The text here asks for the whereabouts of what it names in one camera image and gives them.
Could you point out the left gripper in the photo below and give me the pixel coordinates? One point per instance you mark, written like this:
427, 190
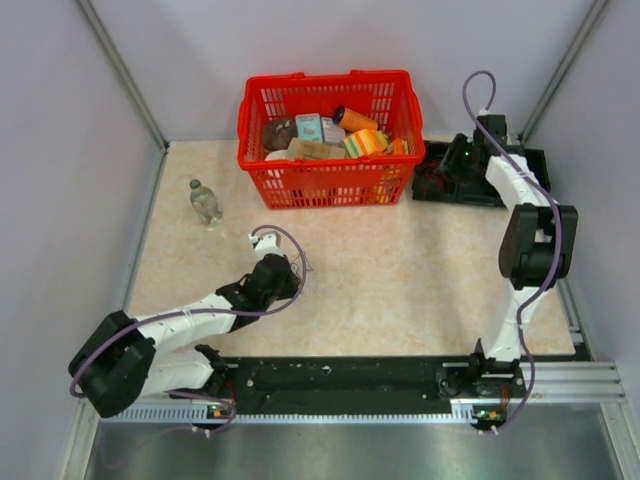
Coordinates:
291, 289

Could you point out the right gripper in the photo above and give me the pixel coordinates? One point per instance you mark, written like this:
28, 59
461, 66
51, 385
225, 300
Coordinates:
448, 164

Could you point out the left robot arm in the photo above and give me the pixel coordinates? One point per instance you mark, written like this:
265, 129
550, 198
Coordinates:
126, 359

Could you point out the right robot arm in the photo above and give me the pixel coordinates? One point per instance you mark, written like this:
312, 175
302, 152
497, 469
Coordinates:
537, 246

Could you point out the red plastic shopping basket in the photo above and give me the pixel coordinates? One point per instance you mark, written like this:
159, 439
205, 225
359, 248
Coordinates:
387, 96

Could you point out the striped yellow green sponge pack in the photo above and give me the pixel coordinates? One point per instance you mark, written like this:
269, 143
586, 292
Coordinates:
365, 143

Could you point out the clear plastic bottle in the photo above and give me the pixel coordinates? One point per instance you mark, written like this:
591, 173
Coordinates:
205, 203

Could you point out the orange cylindrical can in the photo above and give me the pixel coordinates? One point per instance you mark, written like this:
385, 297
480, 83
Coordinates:
352, 121

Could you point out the brown cardboard box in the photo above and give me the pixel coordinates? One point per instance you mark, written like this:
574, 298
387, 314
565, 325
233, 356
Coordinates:
306, 150

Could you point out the white grey small box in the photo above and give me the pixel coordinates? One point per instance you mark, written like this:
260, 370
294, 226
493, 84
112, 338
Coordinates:
332, 134

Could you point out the brown round bag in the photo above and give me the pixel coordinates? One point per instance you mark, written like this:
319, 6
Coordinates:
278, 133

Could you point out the teal small box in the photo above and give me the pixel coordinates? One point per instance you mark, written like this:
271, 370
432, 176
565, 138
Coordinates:
309, 127

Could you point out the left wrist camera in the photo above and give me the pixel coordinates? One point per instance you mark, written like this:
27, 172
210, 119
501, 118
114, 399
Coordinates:
266, 244

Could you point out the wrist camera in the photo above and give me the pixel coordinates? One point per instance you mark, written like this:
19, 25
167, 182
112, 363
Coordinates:
266, 244
494, 124

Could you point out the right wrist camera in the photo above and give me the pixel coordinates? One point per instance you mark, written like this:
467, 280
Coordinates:
494, 124

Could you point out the grey slotted cable duct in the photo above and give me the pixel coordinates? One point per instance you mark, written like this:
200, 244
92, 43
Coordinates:
210, 414

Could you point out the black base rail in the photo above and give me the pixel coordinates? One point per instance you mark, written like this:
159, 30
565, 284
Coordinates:
355, 385

